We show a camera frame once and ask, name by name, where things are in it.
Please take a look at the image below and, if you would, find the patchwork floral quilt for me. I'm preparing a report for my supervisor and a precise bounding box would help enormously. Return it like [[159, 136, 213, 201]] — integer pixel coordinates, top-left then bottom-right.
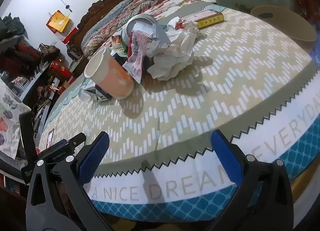
[[81, 0, 175, 57]]

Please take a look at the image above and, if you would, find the yellow box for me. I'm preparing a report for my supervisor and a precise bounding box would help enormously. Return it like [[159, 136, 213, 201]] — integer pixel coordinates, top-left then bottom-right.
[[196, 13, 224, 30]]

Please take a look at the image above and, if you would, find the pink white box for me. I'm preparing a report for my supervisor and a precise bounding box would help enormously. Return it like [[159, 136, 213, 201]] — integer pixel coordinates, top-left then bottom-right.
[[184, 9, 217, 22]]

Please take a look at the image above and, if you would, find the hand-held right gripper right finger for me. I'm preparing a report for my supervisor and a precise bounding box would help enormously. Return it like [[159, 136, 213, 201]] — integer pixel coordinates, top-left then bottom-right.
[[211, 130, 298, 231]]

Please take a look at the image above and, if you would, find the printed white cloth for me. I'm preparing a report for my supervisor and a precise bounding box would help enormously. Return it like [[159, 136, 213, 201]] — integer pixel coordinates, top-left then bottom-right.
[[0, 79, 32, 159]]

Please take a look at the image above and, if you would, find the red white snack wrapper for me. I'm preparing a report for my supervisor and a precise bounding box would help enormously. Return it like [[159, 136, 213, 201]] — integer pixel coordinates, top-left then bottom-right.
[[122, 31, 160, 84]]

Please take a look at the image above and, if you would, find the brown handbag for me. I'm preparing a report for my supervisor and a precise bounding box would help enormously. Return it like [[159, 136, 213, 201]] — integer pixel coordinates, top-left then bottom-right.
[[39, 43, 60, 64]]

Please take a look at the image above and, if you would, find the red gift box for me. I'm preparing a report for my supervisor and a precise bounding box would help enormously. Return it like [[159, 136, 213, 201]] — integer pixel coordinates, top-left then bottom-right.
[[50, 58, 77, 79]]

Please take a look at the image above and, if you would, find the white paper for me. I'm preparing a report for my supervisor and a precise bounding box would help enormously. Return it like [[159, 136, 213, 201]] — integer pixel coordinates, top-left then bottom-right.
[[147, 18, 204, 81]]

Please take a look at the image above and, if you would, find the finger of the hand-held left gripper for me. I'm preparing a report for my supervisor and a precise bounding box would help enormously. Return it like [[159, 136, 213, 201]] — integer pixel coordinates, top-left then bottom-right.
[[46, 133, 86, 167]]

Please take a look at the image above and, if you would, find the green white packet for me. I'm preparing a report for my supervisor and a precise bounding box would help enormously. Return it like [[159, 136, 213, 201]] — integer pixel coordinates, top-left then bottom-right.
[[112, 33, 131, 57]]

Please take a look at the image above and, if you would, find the small blue white carton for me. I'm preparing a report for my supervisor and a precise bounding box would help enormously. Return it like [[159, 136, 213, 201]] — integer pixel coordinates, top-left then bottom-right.
[[85, 83, 113, 102]]

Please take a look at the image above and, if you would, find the dark green cloth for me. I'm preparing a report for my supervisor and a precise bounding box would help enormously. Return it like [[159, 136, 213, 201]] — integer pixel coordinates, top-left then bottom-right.
[[0, 13, 28, 43]]

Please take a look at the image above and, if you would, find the peach paper cup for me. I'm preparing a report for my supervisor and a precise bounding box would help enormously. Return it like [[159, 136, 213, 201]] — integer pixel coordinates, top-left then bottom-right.
[[84, 47, 137, 100]]

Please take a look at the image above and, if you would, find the cluttered metal shelf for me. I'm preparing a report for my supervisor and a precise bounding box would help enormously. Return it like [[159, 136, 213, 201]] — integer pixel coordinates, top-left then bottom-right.
[[0, 13, 83, 189]]

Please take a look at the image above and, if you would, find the silver container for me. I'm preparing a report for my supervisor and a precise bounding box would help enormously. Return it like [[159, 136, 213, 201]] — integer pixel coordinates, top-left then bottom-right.
[[125, 14, 172, 48]]

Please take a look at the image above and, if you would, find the chevron patterned bedspread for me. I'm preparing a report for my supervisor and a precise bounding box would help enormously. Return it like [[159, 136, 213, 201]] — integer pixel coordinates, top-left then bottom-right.
[[37, 3, 320, 201]]

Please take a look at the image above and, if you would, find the carved wooden headboard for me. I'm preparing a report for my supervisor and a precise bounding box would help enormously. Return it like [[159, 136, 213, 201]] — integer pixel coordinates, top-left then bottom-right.
[[67, 0, 142, 61]]

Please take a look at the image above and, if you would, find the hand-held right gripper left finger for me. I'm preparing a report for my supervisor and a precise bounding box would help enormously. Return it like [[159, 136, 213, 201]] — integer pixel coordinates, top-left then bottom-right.
[[25, 131, 118, 231]]

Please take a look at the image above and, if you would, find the red yellow wall calendar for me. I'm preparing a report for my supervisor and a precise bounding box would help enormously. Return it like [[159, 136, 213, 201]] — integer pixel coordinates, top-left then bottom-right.
[[46, 9, 78, 45]]

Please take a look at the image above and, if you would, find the beige round bin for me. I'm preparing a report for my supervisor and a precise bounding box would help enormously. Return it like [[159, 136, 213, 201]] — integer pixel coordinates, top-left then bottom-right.
[[251, 6, 317, 42]]

